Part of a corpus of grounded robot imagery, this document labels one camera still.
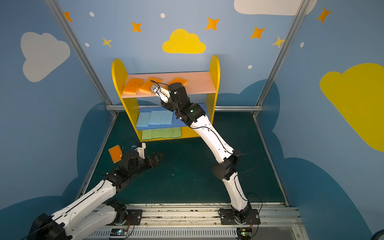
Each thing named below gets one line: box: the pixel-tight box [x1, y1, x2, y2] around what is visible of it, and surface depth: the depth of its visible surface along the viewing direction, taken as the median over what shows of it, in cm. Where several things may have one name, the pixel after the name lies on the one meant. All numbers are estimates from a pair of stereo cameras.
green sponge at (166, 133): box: [161, 128, 173, 138], surface depth 108 cm
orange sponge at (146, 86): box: [139, 77, 162, 93], surface depth 77 cm
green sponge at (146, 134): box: [141, 129, 152, 141], surface depth 106 cm
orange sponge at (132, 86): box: [122, 78, 144, 95], surface depth 76 cm
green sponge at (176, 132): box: [171, 127, 182, 138], surface depth 109 cm
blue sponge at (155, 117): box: [148, 110, 163, 125], surface depth 100 cm
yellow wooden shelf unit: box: [111, 56, 221, 142], surface depth 97 cm
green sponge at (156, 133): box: [151, 128, 163, 139], surface depth 106 cm
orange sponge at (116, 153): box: [108, 144, 122, 164], surface depth 99 cm
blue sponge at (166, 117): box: [160, 110, 173, 125], surface depth 100 cm
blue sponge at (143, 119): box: [137, 112, 151, 127], surface depth 98 cm
